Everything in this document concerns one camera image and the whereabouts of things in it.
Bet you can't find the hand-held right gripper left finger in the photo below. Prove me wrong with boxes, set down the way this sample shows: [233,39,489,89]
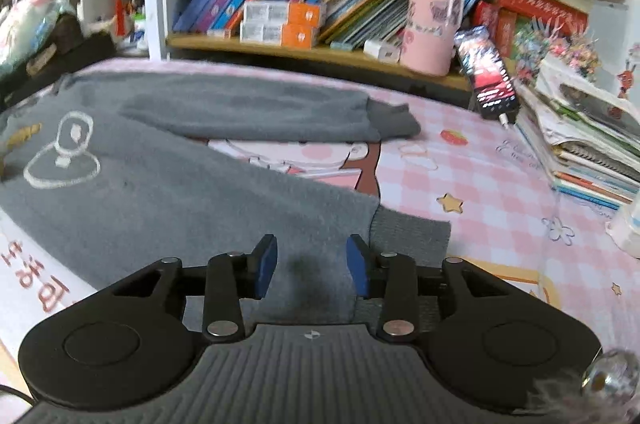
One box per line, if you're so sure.
[102,234,279,343]

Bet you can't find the grey sweatshirt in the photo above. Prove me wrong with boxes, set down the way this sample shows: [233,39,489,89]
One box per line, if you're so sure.
[0,71,451,330]

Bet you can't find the furry crystal ball charm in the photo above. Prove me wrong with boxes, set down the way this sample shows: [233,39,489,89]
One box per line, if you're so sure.
[525,349,640,424]

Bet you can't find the orange and white box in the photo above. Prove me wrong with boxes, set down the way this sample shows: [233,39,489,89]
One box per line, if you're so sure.
[240,22,321,47]
[243,1,327,27]

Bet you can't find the white charger plug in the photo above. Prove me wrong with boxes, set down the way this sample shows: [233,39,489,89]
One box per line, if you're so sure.
[363,38,401,64]

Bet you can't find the white bottle with blue label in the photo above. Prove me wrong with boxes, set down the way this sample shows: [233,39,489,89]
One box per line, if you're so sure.
[131,11,150,49]

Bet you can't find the pink checked cartoon tablecloth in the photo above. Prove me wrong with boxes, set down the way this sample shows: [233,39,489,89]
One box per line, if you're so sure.
[0,56,640,385]

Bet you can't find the stack of papers and notebooks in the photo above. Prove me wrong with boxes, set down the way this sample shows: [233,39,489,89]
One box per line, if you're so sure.
[515,54,640,212]

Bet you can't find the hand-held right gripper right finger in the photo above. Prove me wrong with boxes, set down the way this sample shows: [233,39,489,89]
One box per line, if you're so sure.
[346,234,516,344]

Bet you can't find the black cable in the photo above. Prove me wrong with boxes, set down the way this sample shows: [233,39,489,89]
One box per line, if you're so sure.
[0,383,37,406]

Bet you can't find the black box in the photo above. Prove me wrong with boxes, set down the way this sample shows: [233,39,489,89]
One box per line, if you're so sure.
[0,31,117,104]

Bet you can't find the lit black smartphone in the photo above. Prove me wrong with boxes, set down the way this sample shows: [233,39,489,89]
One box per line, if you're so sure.
[454,26,521,121]

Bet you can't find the cartoon wall sticker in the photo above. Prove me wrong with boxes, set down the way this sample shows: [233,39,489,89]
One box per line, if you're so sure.
[616,56,640,99]

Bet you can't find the pink sticker cup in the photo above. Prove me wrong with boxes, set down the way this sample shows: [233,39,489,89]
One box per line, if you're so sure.
[399,0,466,77]

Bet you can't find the upright red book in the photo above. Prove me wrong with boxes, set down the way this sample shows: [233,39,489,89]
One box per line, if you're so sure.
[475,1,516,54]

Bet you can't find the white plush in iridescent wrap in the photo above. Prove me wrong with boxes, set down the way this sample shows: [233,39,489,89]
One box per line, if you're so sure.
[0,0,78,74]

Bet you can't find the dark phone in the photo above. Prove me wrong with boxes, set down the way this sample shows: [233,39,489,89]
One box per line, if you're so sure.
[560,82,640,129]

